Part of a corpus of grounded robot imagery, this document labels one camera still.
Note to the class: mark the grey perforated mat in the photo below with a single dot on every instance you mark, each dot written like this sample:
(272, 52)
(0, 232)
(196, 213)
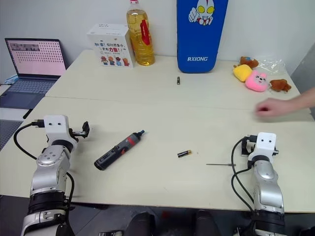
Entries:
(8, 132)

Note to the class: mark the black pen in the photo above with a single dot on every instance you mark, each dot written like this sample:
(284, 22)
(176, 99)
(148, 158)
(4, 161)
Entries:
(27, 113)

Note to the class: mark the black gold battery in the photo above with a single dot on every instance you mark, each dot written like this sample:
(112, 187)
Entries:
(184, 153)
(178, 80)

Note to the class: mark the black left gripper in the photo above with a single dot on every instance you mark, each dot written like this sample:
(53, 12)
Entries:
(76, 133)

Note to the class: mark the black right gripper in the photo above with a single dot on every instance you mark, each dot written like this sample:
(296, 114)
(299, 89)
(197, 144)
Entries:
(252, 143)

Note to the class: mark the brown plush toy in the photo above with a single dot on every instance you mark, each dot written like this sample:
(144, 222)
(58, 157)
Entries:
(280, 85)

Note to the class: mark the brown orange bear plush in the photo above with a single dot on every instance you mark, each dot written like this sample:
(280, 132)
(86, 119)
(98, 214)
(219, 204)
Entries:
(249, 61)

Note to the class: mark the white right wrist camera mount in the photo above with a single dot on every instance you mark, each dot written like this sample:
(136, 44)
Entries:
(263, 146)

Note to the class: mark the person's bare forearm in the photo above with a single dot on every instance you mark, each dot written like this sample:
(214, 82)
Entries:
(301, 99)

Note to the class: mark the dark rounded shape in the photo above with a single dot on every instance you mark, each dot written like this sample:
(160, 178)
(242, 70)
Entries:
(208, 223)
(140, 225)

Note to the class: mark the blue cartoon hero case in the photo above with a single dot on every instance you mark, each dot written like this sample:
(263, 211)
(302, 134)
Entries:
(199, 37)

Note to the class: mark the open grey laptop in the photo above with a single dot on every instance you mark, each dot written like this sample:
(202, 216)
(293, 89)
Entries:
(32, 68)

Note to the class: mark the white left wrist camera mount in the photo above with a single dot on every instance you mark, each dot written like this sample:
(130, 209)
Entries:
(57, 126)

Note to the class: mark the pink plush toy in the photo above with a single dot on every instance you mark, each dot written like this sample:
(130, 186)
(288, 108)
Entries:
(257, 81)

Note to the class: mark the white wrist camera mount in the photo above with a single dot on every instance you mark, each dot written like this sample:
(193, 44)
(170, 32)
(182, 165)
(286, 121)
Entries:
(263, 146)
(57, 126)

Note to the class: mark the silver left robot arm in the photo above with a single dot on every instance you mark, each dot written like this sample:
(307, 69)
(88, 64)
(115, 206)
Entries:
(46, 172)

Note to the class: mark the light blue face mask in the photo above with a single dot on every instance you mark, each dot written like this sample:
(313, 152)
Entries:
(10, 79)

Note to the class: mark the yellow cooking oil bottle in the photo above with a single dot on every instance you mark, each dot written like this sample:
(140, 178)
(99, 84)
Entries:
(140, 37)

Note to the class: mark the black red electric screwdriver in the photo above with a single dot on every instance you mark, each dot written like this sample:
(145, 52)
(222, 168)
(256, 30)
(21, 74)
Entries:
(115, 152)

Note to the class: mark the yellow plush toy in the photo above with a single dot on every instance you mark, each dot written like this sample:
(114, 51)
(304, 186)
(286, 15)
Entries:
(242, 73)

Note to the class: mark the thin metal screwdriver bit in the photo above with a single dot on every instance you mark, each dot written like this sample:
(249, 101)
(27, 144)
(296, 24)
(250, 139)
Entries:
(221, 164)

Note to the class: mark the clear plastic bag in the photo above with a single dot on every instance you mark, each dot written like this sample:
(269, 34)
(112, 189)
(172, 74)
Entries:
(272, 66)

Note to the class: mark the person's bare hand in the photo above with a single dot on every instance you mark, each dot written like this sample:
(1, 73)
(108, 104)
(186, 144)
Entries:
(269, 108)

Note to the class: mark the white printed cardboard box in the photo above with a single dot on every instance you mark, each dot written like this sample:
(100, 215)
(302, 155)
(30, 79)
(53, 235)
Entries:
(110, 46)

